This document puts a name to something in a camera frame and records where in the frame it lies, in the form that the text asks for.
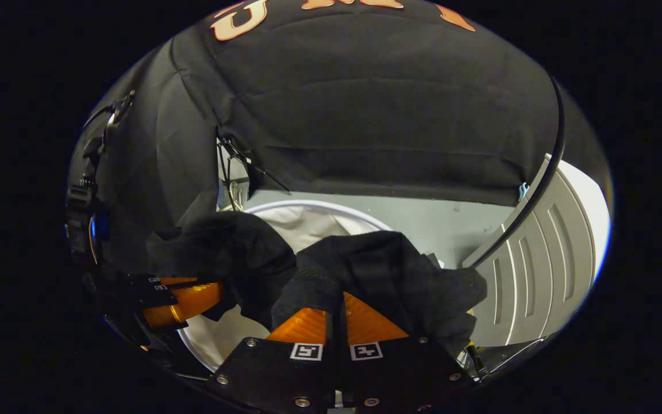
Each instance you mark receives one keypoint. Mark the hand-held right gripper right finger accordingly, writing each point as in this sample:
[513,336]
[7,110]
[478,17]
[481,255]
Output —
[400,371]

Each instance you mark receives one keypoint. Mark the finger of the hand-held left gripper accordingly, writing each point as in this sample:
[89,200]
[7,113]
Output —
[193,302]
[179,281]

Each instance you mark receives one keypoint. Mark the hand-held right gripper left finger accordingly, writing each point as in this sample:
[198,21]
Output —
[273,371]

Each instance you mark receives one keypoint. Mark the black knit sweater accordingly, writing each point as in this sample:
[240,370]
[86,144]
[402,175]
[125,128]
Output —
[365,270]

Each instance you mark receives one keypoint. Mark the white laundry hamper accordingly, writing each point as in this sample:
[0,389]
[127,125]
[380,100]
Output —
[319,221]

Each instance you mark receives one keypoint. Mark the black clothes rack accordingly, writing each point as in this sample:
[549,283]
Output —
[538,190]

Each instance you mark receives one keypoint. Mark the black folding stand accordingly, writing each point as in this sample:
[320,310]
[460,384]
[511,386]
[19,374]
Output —
[239,158]

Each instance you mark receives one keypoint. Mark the white panelled board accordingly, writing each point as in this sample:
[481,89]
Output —
[549,259]

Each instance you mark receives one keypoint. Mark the small blue clip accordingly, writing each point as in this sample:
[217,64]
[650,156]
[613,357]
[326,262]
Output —
[523,190]

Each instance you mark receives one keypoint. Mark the black backdrop cloth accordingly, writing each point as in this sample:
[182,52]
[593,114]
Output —
[377,115]

